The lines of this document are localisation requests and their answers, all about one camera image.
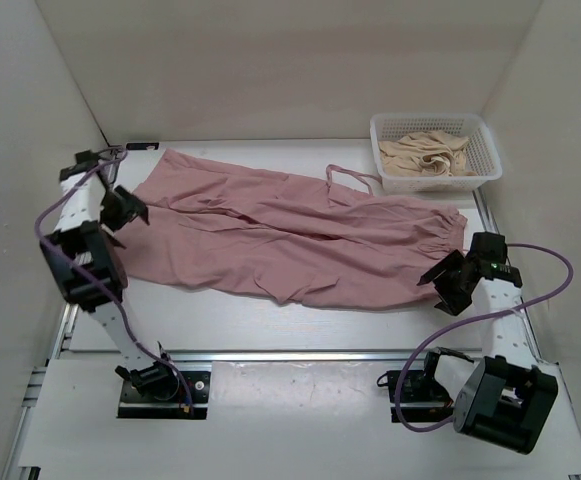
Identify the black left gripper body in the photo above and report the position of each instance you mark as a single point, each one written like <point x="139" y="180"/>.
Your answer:
<point x="112" y="214"/>

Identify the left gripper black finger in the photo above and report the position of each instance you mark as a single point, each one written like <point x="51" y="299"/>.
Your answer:
<point x="113" y="241"/>
<point x="129" y="207"/>

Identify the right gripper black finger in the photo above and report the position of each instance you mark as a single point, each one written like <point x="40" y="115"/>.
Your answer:
<point x="447" y="266"/>
<point x="453" y="304"/>

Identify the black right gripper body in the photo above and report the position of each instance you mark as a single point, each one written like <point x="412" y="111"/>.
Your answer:
<point x="451" y="283"/>

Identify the pink trousers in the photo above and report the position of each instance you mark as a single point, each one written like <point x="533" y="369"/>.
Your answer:
<point x="289" y="237"/>

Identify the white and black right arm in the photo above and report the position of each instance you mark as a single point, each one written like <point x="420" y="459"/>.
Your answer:
<point x="502" y="398"/>

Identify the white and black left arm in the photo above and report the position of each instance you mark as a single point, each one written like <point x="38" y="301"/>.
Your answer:
<point x="76" y="237"/>

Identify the beige trousers in basket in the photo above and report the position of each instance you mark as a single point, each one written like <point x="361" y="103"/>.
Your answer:
<point x="425" y="154"/>

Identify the white perforated plastic basket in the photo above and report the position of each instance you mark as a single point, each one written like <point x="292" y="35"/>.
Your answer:
<point x="482" y="157"/>

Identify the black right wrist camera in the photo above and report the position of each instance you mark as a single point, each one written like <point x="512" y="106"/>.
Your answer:
<point x="492" y="252"/>

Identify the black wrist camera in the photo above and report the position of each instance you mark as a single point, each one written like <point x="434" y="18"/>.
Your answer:
<point x="88" y="159"/>
<point x="492" y="252"/>

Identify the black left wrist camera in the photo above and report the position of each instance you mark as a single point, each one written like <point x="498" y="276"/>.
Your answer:
<point x="88" y="159"/>

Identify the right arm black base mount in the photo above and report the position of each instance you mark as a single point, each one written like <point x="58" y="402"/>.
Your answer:
<point x="422" y="400"/>

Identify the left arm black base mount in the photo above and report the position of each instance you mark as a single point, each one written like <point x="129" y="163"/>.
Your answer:
<point x="156" y="394"/>

